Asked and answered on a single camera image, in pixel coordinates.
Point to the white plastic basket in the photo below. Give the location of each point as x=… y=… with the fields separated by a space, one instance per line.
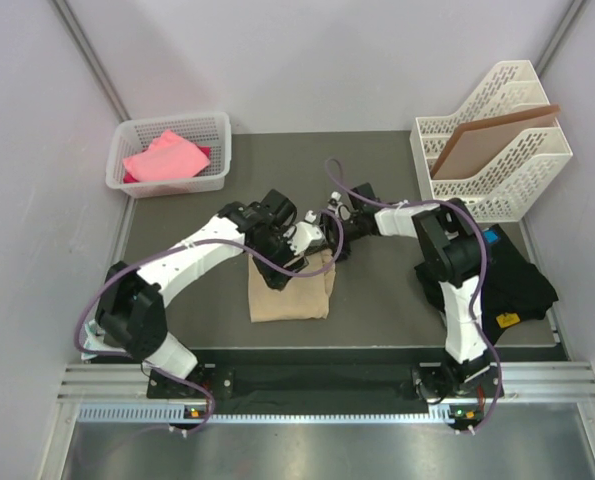
x=181 y=154

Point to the teal headphones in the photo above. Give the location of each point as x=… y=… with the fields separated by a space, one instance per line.
x=93 y=341

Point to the pink folded t shirt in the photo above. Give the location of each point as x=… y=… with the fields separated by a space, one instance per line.
x=167 y=157

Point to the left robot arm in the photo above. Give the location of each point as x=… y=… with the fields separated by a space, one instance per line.
x=132 y=311

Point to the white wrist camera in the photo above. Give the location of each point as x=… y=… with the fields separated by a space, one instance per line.
x=305 y=237
x=338 y=207

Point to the black graphic t shirt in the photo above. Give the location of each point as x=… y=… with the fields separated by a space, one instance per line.
x=514 y=291

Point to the white file organizer rack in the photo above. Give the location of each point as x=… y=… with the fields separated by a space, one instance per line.
x=522 y=168

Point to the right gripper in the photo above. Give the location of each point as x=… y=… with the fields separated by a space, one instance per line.
x=345 y=251

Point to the aluminium frame rail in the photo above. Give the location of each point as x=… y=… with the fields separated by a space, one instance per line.
x=523 y=382

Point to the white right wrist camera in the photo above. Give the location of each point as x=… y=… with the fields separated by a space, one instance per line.
x=338 y=207

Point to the brown cardboard sheet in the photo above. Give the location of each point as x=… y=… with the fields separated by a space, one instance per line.
x=473 y=145

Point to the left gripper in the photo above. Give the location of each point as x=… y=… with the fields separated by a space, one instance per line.
x=289 y=256

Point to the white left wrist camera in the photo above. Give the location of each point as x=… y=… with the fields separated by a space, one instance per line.
x=305 y=237

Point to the beige t shirt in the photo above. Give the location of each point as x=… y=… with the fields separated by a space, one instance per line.
x=301 y=299

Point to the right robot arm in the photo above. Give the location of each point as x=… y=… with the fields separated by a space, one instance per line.
x=454 y=253

